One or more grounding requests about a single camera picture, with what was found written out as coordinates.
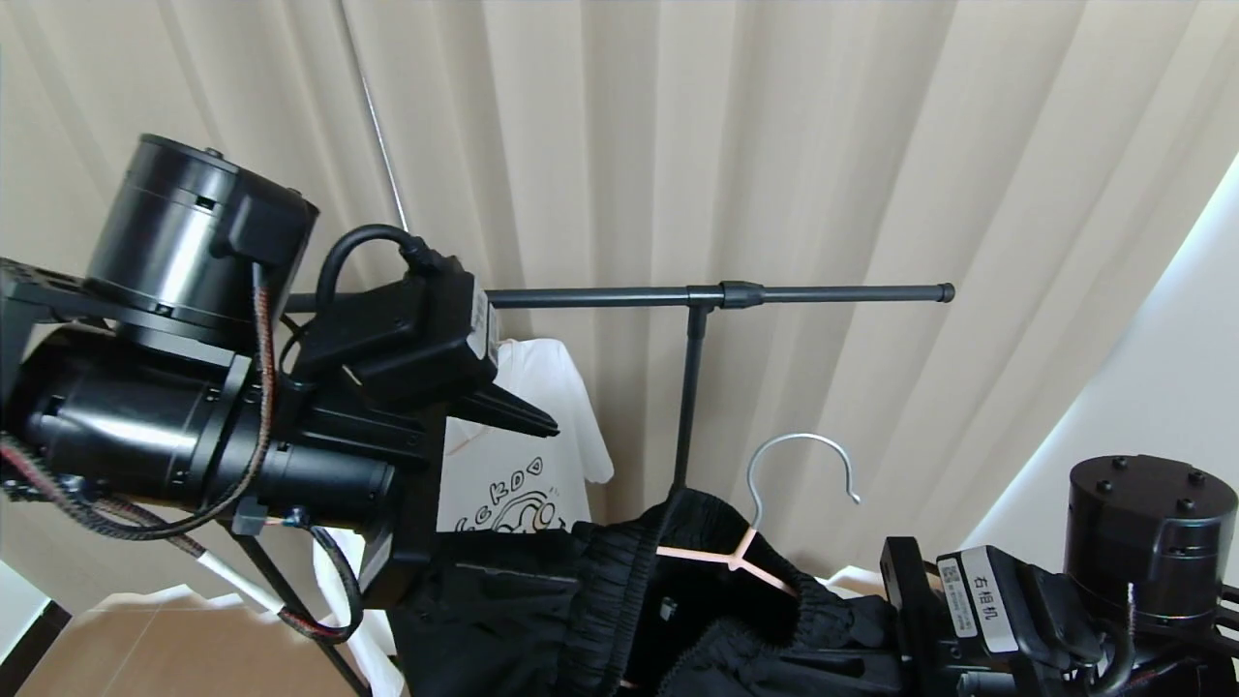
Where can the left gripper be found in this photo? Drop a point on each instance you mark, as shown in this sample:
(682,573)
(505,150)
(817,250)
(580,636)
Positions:
(407,503)

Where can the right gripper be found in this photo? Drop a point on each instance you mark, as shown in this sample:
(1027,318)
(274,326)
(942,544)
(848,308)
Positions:
(915,620)

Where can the white printed t-shirt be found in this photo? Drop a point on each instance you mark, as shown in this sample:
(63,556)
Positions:
(523,455)

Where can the pink clothes hanger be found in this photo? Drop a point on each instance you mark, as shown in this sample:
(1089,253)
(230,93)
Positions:
(755,523)

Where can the black garment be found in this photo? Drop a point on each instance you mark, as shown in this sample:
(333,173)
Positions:
(678,629)

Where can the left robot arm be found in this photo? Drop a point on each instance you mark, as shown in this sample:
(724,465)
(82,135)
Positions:
(174,242)

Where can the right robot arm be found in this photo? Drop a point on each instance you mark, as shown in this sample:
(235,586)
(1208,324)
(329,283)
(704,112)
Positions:
(1152,532)

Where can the black clothes rack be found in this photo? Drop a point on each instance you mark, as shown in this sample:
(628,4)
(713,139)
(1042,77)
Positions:
(823,292)

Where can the beige curtain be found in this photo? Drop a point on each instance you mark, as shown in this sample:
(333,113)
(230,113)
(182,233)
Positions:
(774,116)

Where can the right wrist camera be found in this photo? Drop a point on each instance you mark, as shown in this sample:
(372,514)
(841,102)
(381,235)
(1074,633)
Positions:
(1007,600)

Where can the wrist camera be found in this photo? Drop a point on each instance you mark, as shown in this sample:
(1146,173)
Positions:
(407,334)
(1007,600)

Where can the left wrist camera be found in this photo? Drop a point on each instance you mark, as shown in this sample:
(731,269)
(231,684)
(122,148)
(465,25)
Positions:
(407,334)

